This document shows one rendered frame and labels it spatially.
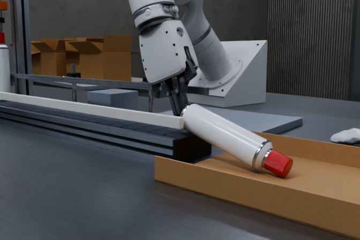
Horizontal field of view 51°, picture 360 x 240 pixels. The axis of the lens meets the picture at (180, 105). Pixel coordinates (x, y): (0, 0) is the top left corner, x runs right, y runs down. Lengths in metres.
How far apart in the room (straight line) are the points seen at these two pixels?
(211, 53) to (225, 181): 0.91
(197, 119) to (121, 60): 2.40
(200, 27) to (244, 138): 0.77
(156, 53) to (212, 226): 0.36
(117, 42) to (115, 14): 3.52
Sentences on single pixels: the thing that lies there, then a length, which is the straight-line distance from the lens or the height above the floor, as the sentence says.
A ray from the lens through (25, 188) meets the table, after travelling 0.61.
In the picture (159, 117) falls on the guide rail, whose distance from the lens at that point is 0.69.
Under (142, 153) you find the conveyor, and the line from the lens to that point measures 0.72.
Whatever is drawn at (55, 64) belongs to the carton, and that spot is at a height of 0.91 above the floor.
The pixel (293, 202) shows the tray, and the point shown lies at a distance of 0.48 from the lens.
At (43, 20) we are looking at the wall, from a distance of 6.00.
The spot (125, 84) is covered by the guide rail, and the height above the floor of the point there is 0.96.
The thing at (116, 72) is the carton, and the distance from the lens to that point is 3.01.
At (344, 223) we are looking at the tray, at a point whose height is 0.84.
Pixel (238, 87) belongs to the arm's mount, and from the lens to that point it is 1.41.
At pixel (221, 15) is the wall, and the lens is 8.01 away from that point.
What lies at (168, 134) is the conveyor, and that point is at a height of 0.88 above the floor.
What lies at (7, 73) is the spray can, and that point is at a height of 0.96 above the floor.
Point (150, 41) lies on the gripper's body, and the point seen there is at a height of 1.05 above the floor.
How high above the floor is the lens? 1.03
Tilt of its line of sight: 8 degrees down
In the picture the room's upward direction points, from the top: straight up
